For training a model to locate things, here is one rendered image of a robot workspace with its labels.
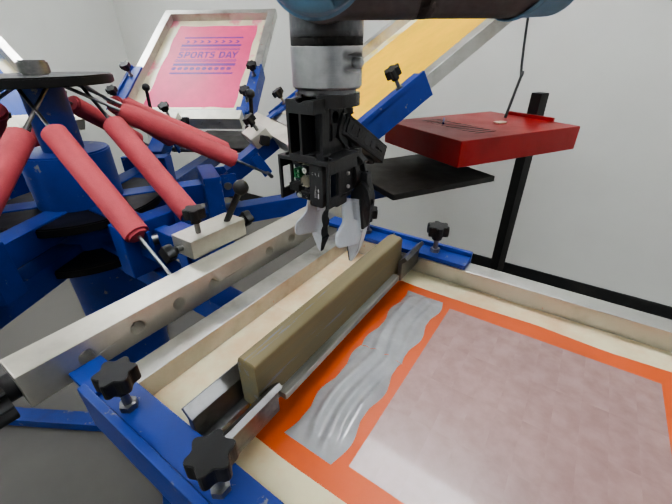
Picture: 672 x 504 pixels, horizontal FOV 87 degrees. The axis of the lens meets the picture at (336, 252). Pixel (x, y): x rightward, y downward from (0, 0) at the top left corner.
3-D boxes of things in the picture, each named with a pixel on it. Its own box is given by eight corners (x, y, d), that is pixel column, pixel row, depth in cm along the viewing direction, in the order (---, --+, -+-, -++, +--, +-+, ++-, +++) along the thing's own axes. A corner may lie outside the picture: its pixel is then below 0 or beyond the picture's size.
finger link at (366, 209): (341, 228, 47) (329, 163, 44) (348, 223, 48) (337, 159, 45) (371, 230, 44) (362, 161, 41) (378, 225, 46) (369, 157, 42)
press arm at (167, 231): (239, 262, 72) (235, 240, 69) (215, 276, 68) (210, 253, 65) (186, 240, 80) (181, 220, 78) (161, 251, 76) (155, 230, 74)
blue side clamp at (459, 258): (467, 280, 75) (473, 251, 71) (459, 292, 71) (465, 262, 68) (347, 243, 90) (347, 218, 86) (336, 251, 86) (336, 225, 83)
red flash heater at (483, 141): (485, 133, 181) (490, 107, 175) (572, 152, 145) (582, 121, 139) (384, 145, 158) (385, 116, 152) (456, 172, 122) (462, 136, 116)
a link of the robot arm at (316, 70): (319, 47, 41) (381, 46, 37) (320, 90, 44) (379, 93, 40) (274, 46, 36) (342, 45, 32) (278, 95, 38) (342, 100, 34)
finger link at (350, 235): (330, 275, 46) (317, 206, 42) (354, 255, 50) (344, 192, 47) (350, 278, 44) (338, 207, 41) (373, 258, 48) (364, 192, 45)
